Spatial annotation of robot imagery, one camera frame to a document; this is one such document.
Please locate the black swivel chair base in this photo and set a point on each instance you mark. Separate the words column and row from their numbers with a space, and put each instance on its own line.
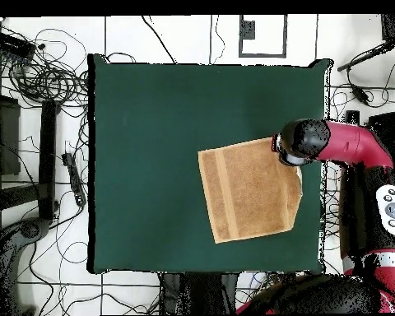
column 29, row 229

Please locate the black rod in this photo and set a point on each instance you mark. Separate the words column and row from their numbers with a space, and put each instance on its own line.
column 365, row 56

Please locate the slim black power strip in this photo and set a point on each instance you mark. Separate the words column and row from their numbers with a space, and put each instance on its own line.
column 74, row 179

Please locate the black metal stand foot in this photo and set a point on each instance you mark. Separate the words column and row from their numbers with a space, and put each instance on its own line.
column 352, row 117
column 47, row 158

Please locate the black electronics box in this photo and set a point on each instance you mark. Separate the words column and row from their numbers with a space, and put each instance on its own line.
column 13, row 44

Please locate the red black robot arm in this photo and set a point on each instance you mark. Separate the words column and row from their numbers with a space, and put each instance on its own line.
column 349, row 144

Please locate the dark green table cloth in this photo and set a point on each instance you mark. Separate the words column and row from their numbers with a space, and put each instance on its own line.
column 151, row 164

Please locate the black power adapter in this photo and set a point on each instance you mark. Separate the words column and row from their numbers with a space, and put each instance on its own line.
column 360, row 94

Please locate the tan terry towel white label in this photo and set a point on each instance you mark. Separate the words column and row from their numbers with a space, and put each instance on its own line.
column 250, row 191

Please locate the dark square frame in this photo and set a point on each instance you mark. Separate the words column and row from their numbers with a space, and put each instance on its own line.
column 263, row 55

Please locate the dark flat panel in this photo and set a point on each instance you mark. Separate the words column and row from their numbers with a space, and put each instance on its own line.
column 386, row 121
column 6, row 138

